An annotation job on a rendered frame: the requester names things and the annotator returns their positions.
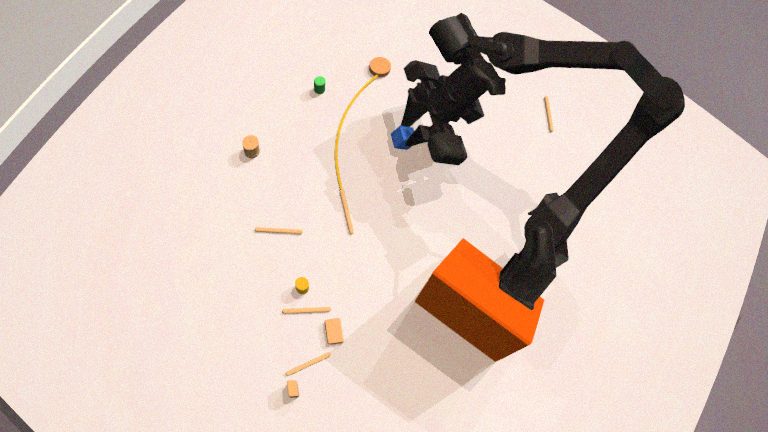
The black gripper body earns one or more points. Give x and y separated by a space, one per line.
443 105

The small orange and brown cylinder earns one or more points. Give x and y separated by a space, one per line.
251 146

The blue block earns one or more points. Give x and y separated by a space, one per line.
400 135

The short wooden cylinder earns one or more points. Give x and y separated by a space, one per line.
302 285

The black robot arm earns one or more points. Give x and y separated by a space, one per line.
527 274

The green cylinder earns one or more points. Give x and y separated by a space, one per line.
319 84

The round wooden button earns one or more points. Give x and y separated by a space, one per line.
379 66

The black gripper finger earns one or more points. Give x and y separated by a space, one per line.
420 135
414 110

